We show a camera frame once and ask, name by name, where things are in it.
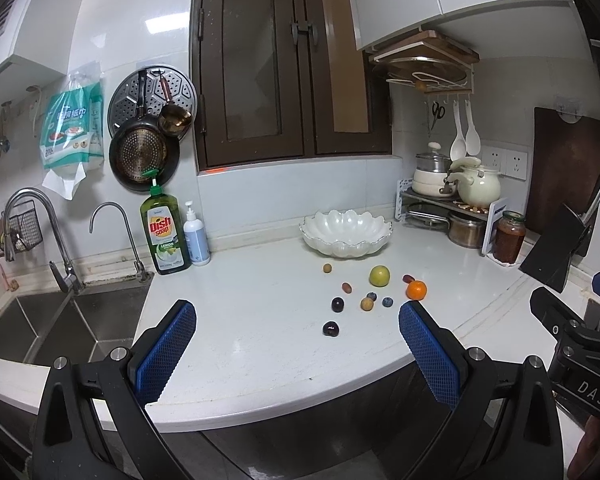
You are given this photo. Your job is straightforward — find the green apple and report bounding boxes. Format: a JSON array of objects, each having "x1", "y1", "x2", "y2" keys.
[{"x1": 368, "y1": 266, "x2": 391, "y2": 287}]

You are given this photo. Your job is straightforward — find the dark plum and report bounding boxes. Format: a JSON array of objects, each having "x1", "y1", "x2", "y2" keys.
[
  {"x1": 322, "y1": 321, "x2": 340, "y2": 337},
  {"x1": 332, "y1": 297, "x2": 344, "y2": 313}
]

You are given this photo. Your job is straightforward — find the tall chrome kitchen faucet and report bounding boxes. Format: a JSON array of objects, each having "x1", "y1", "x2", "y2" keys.
[{"x1": 2, "y1": 188, "x2": 85, "y2": 295}]

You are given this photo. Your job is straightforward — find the person's right hand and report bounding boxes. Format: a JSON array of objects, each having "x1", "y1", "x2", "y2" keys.
[{"x1": 567, "y1": 416, "x2": 600, "y2": 479}]

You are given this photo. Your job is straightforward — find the black knife block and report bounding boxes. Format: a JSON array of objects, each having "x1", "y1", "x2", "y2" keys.
[{"x1": 519, "y1": 176, "x2": 600, "y2": 292}]

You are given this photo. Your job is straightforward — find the stainless steel sink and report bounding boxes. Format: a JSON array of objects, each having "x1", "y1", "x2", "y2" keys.
[{"x1": 0, "y1": 280, "x2": 151, "y2": 365}]

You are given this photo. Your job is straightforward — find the small chrome faucet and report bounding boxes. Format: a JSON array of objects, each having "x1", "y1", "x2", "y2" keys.
[{"x1": 88, "y1": 200, "x2": 154, "y2": 283}]

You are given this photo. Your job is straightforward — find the glass jar of sauce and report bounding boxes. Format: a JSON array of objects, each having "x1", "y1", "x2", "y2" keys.
[{"x1": 493, "y1": 210, "x2": 526, "y2": 263}]

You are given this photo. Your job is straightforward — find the stainless steel pot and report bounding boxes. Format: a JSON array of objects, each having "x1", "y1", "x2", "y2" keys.
[{"x1": 448, "y1": 212, "x2": 486, "y2": 248}]

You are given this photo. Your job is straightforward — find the dark wooden cutting board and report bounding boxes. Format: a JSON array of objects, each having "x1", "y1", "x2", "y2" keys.
[{"x1": 526, "y1": 107, "x2": 600, "y2": 234}]

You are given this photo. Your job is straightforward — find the white pump lotion bottle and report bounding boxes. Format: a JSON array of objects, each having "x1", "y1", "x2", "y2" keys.
[{"x1": 183, "y1": 200, "x2": 211, "y2": 266}]

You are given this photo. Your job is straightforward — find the green dish soap bottle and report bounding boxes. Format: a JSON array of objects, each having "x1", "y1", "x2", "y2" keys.
[{"x1": 140, "y1": 170, "x2": 190, "y2": 275}]

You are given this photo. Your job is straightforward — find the cream ceramic kettle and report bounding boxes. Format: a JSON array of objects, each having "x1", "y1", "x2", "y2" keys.
[{"x1": 445, "y1": 156, "x2": 501, "y2": 208}]

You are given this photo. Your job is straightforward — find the white scalloped fruit bowl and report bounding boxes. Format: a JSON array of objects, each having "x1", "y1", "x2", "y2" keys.
[{"x1": 299, "y1": 209, "x2": 393, "y2": 259}]

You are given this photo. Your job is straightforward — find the metal counter shelf rack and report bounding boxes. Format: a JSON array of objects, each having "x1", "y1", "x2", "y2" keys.
[{"x1": 394, "y1": 179, "x2": 508, "y2": 256}]

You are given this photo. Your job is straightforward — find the cream pot with glass lid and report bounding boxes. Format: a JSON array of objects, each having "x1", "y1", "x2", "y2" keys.
[{"x1": 412, "y1": 142, "x2": 456, "y2": 198}]

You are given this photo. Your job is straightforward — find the white rice spoon right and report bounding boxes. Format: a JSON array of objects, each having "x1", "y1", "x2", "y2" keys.
[{"x1": 465, "y1": 100, "x2": 481, "y2": 156}]

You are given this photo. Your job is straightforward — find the white rice spoon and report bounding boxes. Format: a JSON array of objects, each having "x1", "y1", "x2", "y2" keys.
[
  {"x1": 450, "y1": 100, "x2": 467, "y2": 162},
  {"x1": 465, "y1": 100, "x2": 481, "y2": 156}
]

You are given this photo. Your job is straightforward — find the white rice spoon left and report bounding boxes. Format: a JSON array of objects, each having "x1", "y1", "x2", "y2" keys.
[{"x1": 450, "y1": 100, "x2": 467, "y2": 162}]

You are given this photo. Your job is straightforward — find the black perforated frying pan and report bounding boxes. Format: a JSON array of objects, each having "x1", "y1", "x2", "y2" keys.
[{"x1": 109, "y1": 70, "x2": 181, "y2": 192}]

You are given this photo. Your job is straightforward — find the black scissors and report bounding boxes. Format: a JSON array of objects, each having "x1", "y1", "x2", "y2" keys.
[{"x1": 429, "y1": 101, "x2": 446, "y2": 132}]

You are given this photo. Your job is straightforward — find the hanging tissue paper pack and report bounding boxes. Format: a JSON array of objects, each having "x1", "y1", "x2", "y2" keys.
[{"x1": 38, "y1": 62, "x2": 105, "y2": 200}]

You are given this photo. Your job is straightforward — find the small brass ladle pot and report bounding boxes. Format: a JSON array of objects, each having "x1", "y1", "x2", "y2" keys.
[{"x1": 152, "y1": 70, "x2": 193, "y2": 140}]

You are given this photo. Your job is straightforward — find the white hanging rack with boards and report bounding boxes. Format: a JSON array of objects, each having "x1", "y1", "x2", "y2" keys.
[{"x1": 368, "y1": 30, "x2": 480, "y2": 94}]

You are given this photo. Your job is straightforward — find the round steel steamer plate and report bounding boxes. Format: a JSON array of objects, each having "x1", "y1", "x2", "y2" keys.
[{"x1": 107, "y1": 64, "x2": 197, "y2": 136}]

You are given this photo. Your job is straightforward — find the white wall power outlets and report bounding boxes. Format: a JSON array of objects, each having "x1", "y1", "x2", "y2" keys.
[{"x1": 480, "y1": 145, "x2": 528, "y2": 181}]

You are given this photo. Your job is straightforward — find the wire sink basket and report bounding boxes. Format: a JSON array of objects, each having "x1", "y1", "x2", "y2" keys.
[{"x1": 8, "y1": 200, "x2": 43, "y2": 254}]

